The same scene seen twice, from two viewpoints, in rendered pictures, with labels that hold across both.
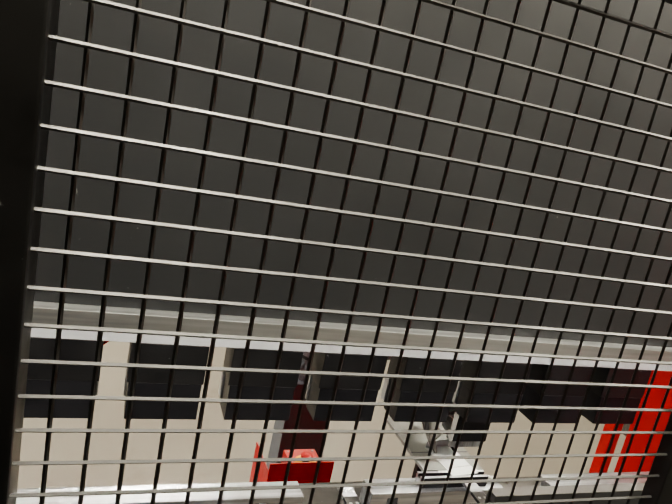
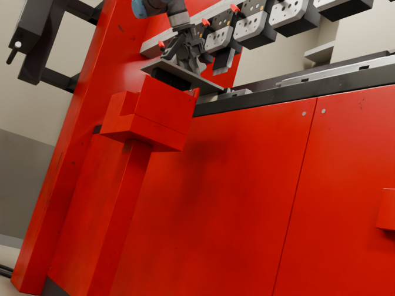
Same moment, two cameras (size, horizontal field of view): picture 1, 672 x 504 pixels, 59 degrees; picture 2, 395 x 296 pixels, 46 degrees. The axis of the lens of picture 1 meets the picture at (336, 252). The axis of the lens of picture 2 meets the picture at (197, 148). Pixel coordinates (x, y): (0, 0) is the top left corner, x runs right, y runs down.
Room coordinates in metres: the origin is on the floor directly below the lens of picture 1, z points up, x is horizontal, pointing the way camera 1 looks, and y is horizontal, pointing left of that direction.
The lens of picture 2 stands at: (1.65, 1.24, 0.45)
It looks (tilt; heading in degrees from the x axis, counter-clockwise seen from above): 11 degrees up; 262
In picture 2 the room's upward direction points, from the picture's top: 15 degrees clockwise
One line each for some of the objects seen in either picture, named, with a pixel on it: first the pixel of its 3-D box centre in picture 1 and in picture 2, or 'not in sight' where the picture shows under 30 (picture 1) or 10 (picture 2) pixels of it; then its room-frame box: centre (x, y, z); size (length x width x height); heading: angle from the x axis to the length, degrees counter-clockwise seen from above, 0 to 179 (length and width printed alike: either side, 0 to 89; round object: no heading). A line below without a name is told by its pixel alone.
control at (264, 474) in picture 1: (290, 473); (148, 111); (1.62, 0.00, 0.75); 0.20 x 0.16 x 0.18; 113
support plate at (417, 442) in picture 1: (430, 442); (181, 78); (1.54, -0.38, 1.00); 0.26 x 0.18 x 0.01; 21
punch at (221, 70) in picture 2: (469, 430); (222, 62); (1.40, -0.43, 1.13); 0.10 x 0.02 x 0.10; 111
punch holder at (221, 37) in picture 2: (489, 384); (227, 33); (1.41, -0.45, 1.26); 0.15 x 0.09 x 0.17; 111
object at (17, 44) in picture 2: not in sight; (14, 49); (2.41, -1.41, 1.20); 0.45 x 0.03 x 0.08; 108
